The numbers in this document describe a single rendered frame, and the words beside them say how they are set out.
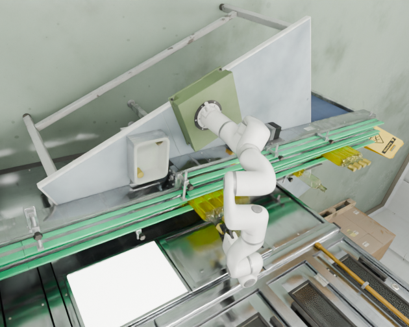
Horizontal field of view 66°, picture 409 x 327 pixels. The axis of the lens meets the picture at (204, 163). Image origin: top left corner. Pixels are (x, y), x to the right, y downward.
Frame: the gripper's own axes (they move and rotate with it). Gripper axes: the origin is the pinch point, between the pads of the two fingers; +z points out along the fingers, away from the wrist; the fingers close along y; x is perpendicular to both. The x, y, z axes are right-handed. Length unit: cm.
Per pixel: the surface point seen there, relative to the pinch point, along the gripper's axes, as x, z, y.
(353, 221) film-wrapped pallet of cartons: -342, 177, -240
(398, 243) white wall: -476, 165, -317
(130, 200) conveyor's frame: 38.9, 22.5, 6.4
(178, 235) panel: 17.0, 12.6, -12.4
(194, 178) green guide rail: 7.9, 23.4, 13.8
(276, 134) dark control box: -52, 51, 18
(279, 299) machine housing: -16.4, -30.4, -14.9
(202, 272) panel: 12.3, -10.8, -12.2
